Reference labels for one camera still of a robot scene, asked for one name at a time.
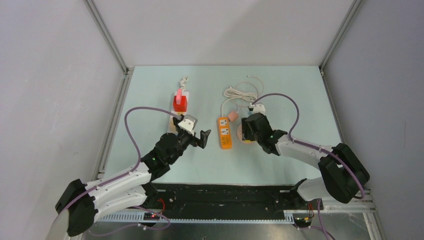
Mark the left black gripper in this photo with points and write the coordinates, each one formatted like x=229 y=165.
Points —
x=201 y=142

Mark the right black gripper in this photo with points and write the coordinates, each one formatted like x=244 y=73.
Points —
x=246 y=134

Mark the pink round power strip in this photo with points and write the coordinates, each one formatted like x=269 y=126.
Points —
x=239 y=134

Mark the beige dragon cube adapter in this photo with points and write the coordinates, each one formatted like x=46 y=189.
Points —
x=174 y=124

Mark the red cube socket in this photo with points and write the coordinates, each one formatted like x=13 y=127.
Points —
x=180 y=104

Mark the white multicolour power strip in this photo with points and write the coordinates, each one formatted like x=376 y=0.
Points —
x=171 y=109

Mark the pink plug adapter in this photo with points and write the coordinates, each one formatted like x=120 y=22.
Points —
x=178 y=96

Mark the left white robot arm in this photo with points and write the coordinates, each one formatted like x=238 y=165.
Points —
x=85 y=203

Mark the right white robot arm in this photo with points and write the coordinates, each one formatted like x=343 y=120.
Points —
x=343 y=176

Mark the salmon pink charger plug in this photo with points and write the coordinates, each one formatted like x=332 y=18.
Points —
x=233 y=116

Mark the orange power strip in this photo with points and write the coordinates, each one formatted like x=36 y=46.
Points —
x=224 y=133

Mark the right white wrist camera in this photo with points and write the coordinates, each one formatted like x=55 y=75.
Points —
x=256 y=108

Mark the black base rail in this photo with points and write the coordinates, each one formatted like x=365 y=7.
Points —
x=223 y=202

